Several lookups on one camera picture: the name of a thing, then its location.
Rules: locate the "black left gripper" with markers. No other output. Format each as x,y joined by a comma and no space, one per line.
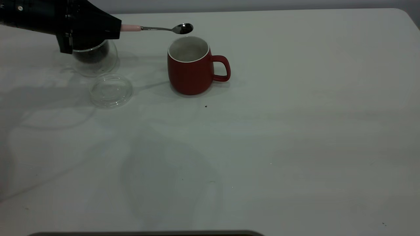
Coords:
62,19

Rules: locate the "red ceramic mug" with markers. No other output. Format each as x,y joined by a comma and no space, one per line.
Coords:
190,78

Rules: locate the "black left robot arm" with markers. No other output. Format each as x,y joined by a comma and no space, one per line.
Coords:
18,13

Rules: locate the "dark coffee beans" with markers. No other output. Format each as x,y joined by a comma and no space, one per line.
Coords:
93,55

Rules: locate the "clear glass double-wall cup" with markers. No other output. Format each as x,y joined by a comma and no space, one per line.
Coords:
98,64

